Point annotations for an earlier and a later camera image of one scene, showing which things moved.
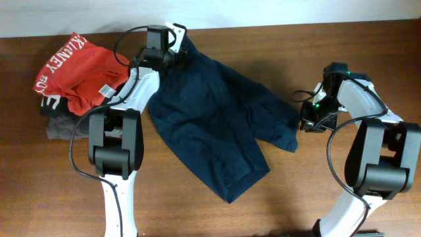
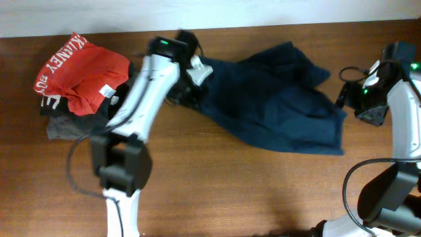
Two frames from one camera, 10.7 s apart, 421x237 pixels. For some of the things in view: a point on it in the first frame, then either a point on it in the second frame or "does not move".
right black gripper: x=308 y=122 to x=348 y=98
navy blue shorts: x=216 y=116 to x=276 y=95
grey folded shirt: x=63 y=128 does not move
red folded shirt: x=83 y=74 does not move
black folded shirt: x=54 y=106 does not move
